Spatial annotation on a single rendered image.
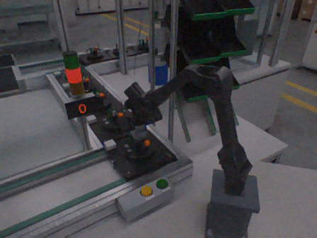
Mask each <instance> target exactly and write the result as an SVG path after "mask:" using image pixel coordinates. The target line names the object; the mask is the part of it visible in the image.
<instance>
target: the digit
mask: <svg viewBox="0 0 317 238"><path fill-rule="evenodd" d="M75 106H76V112H77V115H78V116H80V115H83V114H87V113H89V109H88V101H87V100H83V101H79V102H76V103H75Z"/></svg>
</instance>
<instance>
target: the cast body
mask: <svg viewBox="0 0 317 238"><path fill-rule="evenodd" d="M135 129H136V130H133V131H131V134H132V135H133V137H134V138H136V140H137V141H138V140H141V139H144V138H146V132H145V129H144V124H143V125H141V126H138V125H135Z"/></svg>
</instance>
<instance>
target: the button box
mask: <svg viewBox="0 0 317 238"><path fill-rule="evenodd" d="M159 179H165V180H167V182H168V185H167V186H166V187H165V188H159V187H158V186H157V181H158V180H159ZM159 179H156V180H155V181H152V182H150V183H148V184H147V185H145V186H149V187H151V189H152V192H151V195H148V196H144V195H142V192H141V189H142V187H145V186H142V187H140V188H137V189H136V190H133V191H131V192H129V193H127V194H124V195H122V196H120V197H119V198H117V204H118V208H119V210H120V212H121V213H122V215H123V217H124V219H125V220H126V222H127V221H129V220H131V219H134V217H137V216H138V215H141V214H143V213H144V212H146V211H148V210H150V209H152V208H155V207H156V206H157V205H160V204H162V203H164V202H165V201H167V200H170V199H171V198H174V186H173V185H172V184H171V182H170V181H169V180H168V179H167V178H166V177H165V176H163V177H161V178H159Z"/></svg>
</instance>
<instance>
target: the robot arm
mask: <svg viewBox="0 0 317 238"><path fill-rule="evenodd" d="M189 81H190V82H192V83H193V84H194V85H196V86H198V87H200V88H203V89H205V91H206V92H207V95H208V96H209V98H210V99H211V100H212V101H213V103H214V109H215V111H216V114H217V120H218V126H219V132H220V135H221V141H222V148H221V149H220V150H219V151H218V152H217V156H218V159H219V164H221V168H222V169H223V170H224V176H225V179H224V193H225V194H231V195H234V196H241V197H244V198H245V196H246V190H245V184H246V179H247V177H248V174H249V171H250V170H251V169H252V168H253V165H252V164H251V163H250V162H249V160H248V158H247V156H246V153H245V151H244V147H243V146H241V144H240V143H239V142H238V135H237V132H236V125H235V119H234V111H233V108H232V105H231V94H232V89H233V87H234V76H233V74H232V71H231V70H230V69H228V68H226V67H214V66H206V65H198V64H191V65H189V66H188V67H186V68H184V69H183V70H182V72H181V73H179V74H177V76H175V77H173V78H172V79H171V80H170V81H169V82H168V83H166V84H165V85H163V86H160V87H158V88H157V89H154V90H149V91H147V92H146V93H145V92H144V90H143V89H142V88H141V87H140V86H139V84H138V83H137V82H134V83H133V84H132V85H131V86H129V87H128V88H127V89H125V91H124V94H125V95H126V96H127V97H128V99H127V100H126V101H125V103H124V106H125V108H126V109H130V110H132V112H131V113H132V115H133V116H134V117H132V119H131V118H130V117H126V116H124V117H120V118H118V119H117V120H116V122H117V125H118V126H119V129H120V130H121V133H126V132H131V131H133V130H136V129H135V125H138V126H141V125H143V124H144V126H146V125H150V124H152V123H154V122H157V121H160V120H162V118H163V116H162V115H161V112H160V110H159V108H158V107H159V106H160V105H161V104H163V103H165V102H166V101H167V100H168V99H169V97H171V94H173V92H174V91H177V89H179V88H180V87H182V86H183V85H185V84H186V83H188V82H189ZM153 118H154V120H155V121H153Z"/></svg>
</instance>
